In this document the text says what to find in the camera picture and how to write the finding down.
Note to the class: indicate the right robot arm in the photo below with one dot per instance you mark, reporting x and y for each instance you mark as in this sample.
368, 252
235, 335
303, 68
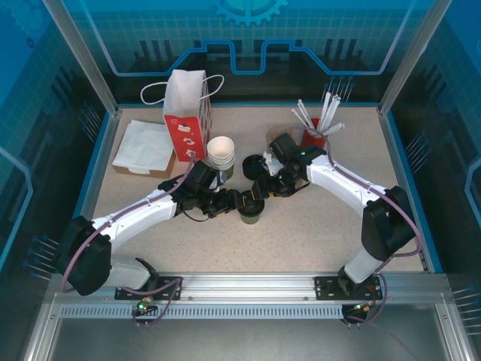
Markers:
338, 180

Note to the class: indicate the stack of white napkins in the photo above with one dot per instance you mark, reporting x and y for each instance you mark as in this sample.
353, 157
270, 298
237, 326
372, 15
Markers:
143, 143

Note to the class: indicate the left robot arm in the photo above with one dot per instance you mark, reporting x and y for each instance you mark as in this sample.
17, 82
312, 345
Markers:
131, 218

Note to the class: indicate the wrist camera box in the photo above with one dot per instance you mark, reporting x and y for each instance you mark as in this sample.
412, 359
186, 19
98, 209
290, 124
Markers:
272, 161
217, 180

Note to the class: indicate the aluminium mounting rail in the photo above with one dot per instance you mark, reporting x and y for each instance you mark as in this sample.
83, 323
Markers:
248, 286

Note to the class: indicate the black plastic cup lid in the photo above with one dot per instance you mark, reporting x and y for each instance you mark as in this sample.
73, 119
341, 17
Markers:
253, 207

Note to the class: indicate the aluminium frame post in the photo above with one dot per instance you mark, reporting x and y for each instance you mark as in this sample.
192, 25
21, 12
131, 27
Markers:
88, 64
407, 56

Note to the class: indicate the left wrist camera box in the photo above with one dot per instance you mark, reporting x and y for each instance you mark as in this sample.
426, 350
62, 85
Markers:
217, 180

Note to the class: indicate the green paper coffee cup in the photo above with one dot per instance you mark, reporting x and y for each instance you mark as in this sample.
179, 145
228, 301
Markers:
251, 219

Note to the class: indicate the stack of black lids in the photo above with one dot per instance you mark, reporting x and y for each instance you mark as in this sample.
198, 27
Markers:
252, 165

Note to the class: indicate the red cylindrical straw holder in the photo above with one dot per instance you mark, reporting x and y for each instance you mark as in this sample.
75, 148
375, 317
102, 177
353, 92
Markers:
313, 140

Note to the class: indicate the white red paper gift bag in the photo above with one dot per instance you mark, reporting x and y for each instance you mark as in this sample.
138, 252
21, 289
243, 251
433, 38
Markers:
184, 109

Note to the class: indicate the stack of cardboard cup carriers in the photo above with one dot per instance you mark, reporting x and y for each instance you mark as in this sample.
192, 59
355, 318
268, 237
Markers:
297, 186

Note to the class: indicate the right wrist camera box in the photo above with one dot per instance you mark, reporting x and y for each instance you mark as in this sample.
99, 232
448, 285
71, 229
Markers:
272, 161

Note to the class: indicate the stack of paper cups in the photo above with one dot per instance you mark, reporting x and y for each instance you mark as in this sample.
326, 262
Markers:
221, 154

